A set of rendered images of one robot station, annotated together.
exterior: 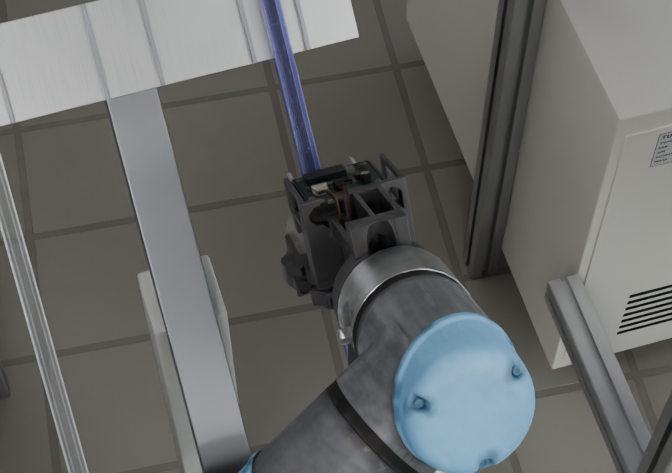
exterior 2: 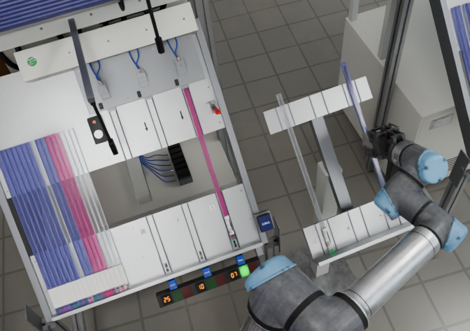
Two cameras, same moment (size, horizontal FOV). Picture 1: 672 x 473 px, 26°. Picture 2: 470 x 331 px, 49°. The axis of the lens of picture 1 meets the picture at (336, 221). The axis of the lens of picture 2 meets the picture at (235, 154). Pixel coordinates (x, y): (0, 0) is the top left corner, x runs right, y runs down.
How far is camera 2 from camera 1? 0.64 m
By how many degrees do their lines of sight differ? 4
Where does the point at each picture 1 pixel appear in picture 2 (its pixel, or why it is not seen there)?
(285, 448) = (392, 182)
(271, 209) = (306, 159)
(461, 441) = (433, 175)
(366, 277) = (399, 147)
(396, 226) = (402, 136)
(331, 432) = (403, 178)
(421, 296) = (416, 148)
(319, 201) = (380, 134)
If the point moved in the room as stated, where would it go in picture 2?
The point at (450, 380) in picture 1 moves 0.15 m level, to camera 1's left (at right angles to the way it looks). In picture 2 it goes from (431, 162) to (368, 168)
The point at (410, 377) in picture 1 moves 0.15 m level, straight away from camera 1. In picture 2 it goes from (422, 162) to (412, 115)
